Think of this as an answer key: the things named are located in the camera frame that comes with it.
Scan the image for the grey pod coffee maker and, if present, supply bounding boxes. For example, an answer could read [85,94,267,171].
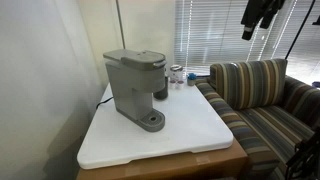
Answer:
[102,49,167,133]

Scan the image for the striped sofa cushion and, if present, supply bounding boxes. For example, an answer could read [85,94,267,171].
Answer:
[209,58,289,111]

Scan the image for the black metal frame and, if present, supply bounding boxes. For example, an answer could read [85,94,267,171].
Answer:
[285,131,320,180]

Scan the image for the black power cable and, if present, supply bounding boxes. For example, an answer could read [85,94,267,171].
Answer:
[95,96,115,110]

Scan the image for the white window blinds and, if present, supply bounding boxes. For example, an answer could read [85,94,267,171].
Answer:
[173,0,320,76]

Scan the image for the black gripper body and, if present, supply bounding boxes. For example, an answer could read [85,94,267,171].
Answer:
[248,0,287,17]

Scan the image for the black diagonal stand pole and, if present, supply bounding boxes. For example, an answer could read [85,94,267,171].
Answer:
[284,0,316,60]

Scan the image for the striped sofa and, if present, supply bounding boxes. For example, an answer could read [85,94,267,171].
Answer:
[194,59,320,180]

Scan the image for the brown cardboard box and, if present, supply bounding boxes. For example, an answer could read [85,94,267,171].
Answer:
[75,138,250,180]

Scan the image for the dark cylindrical tumbler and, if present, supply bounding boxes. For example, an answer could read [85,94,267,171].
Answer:
[153,75,169,101]

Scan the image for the thin grey vertical pole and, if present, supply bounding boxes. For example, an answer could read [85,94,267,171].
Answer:
[115,0,127,50]

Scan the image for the glass jar with metal lid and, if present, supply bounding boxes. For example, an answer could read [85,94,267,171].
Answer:
[169,64,185,83]

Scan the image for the small cup with blue contents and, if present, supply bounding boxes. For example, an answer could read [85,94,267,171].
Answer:
[186,72,198,87]

